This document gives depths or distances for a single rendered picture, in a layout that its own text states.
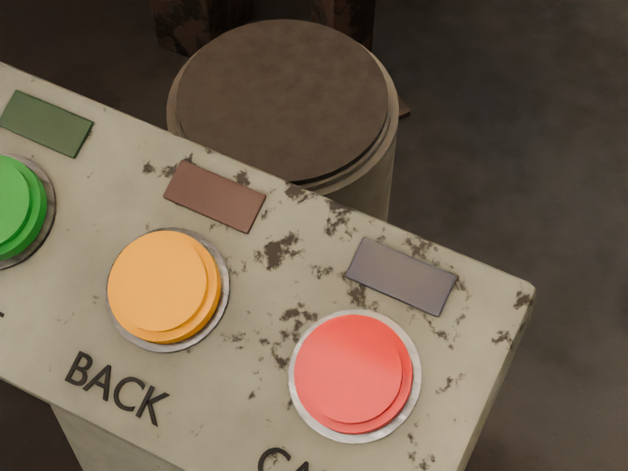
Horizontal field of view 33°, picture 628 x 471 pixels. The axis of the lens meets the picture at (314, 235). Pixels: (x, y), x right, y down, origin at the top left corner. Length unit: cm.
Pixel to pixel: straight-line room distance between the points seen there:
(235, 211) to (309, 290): 4
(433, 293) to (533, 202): 80
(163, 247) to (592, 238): 81
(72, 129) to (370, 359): 15
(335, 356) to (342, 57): 24
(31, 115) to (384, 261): 15
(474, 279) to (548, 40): 96
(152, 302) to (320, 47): 23
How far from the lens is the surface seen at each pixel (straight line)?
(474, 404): 36
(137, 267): 38
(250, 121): 53
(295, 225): 38
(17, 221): 40
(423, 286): 36
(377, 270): 37
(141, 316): 37
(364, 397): 35
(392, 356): 35
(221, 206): 38
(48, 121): 42
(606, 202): 118
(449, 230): 112
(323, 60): 55
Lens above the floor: 93
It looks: 57 degrees down
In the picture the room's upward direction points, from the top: straight up
